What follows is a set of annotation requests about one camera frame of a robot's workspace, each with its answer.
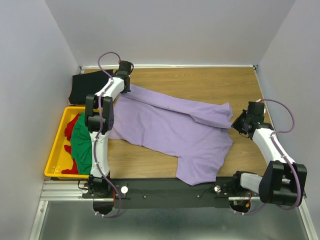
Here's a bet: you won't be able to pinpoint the purple t shirt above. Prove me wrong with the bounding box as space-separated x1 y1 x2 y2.
109 85 233 186

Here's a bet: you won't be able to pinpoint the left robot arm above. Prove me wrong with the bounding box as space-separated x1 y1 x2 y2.
84 69 132 198

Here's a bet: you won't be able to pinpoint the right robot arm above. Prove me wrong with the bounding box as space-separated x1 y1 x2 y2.
230 110 308 210

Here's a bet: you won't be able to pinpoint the folded black t shirt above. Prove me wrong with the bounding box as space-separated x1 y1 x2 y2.
68 70 109 105

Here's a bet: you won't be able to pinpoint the red t shirt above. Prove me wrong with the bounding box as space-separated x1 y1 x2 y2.
61 113 80 175

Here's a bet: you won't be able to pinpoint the green t shirt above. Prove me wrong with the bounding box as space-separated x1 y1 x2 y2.
70 113 92 175

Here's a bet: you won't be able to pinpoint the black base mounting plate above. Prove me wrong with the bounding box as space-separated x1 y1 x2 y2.
80 177 259 214

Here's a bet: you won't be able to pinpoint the yellow plastic bin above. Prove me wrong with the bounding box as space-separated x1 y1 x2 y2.
44 106 95 179

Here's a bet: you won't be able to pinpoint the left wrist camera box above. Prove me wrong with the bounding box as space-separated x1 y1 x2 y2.
118 60 134 75

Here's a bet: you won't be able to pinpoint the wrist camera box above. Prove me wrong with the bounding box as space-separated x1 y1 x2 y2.
247 101 265 116
118 60 134 75

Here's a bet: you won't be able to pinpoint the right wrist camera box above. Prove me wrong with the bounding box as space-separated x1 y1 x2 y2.
247 101 265 116

